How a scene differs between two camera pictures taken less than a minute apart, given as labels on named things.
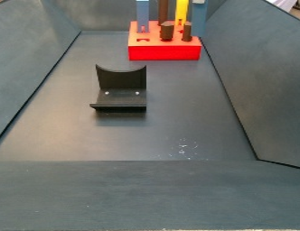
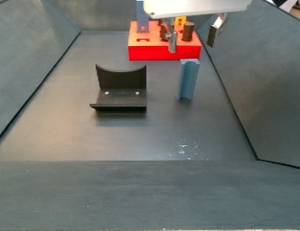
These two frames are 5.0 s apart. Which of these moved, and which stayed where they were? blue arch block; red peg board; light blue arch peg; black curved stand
Moved: blue arch block
Stayed: light blue arch peg; red peg board; black curved stand
